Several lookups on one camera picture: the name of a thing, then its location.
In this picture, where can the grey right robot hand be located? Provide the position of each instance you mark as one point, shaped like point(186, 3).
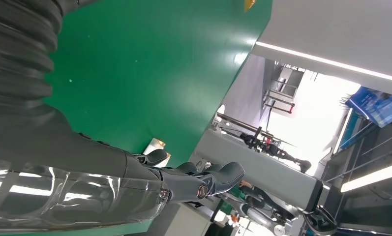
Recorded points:
point(68, 163)

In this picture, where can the white tube bottle orange cap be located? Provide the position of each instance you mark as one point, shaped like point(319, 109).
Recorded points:
point(166, 158)
point(153, 144)

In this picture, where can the white grey column machine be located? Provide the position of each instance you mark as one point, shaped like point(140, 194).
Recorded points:
point(267, 176)

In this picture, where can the black background robot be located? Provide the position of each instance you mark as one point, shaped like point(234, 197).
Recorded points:
point(274, 150)

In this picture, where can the yellow taped cardboard box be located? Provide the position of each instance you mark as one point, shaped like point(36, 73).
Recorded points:
point(249, 4)

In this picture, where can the long ceiling light panel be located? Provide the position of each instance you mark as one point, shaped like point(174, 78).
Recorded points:
point(371, 177)

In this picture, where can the blue wall sign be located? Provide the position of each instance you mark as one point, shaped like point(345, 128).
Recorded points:
point(378, 106)

